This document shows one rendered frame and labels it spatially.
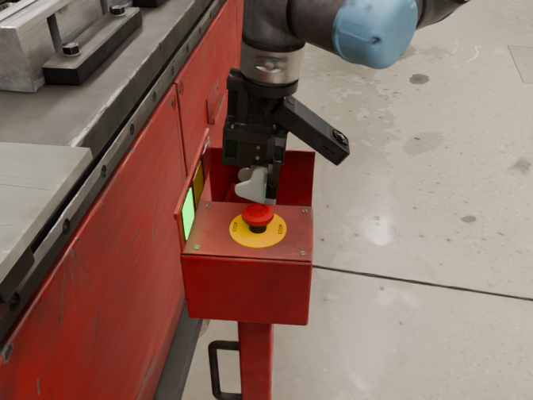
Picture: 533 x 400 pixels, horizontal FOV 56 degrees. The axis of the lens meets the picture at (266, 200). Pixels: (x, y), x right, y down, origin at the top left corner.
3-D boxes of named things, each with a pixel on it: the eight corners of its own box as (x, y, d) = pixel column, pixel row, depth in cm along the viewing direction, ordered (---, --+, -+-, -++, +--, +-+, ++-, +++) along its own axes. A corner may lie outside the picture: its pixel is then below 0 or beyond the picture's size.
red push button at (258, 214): (272, 244, 62) (272, 221, 60) (240, 241, 62) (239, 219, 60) (274, 223, 65) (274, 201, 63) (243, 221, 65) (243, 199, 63)
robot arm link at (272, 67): (305, 33, 61) (304, 58, 55) (301, 68, 64) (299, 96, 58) (245, 26, 62) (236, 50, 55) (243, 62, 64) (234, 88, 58)
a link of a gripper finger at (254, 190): (234, 208, 74) (237, 155, 68) (274, 213, 74) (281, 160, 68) (231, 221, 72) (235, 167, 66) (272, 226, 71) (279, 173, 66)
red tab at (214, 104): (215, 125, 133) (213, 100, 129) (207, 124, 133) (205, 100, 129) (225, 100, 145) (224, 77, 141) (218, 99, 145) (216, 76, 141)
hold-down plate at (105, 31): (79, 86, 75) (75, 67, 73) (45, 84, 75) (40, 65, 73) (143, 22, 99) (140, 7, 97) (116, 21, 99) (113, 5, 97)
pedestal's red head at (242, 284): (308, 327, 66) (316, 221, 55) (187, 319, 67) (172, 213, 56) (310, 228, 82) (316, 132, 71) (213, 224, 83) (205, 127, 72)
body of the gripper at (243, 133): (229, 140, 72) (233, 59, 64) (289, 147, 71) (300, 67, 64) (220, 169, 65) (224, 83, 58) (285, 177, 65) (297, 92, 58)
